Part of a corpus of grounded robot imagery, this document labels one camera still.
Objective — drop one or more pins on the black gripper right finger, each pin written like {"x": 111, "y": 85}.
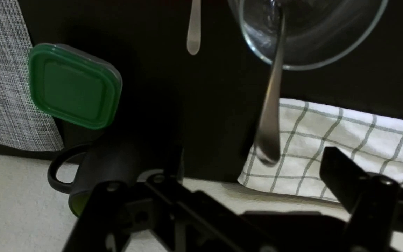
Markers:
{"x": 370, "y": 198}

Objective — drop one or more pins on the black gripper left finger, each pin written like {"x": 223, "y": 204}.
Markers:
{"x": 167, "y": 179}

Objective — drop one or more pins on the silver metal fork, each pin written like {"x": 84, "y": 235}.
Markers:
{"x": 268, "y": 133}
{"x": 194, "y": 35}

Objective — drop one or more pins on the white checkered dish towel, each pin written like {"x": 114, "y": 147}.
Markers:
{"x": 373, "y": 141}

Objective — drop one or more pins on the black mug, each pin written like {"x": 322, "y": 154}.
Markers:
{"x": 98, "y": 162}

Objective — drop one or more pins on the green lidded square container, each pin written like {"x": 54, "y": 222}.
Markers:
{"x": 75, "y": 85}

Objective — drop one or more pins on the grey woven placemat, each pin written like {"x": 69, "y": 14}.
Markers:
{"x": 23, "y": 124}

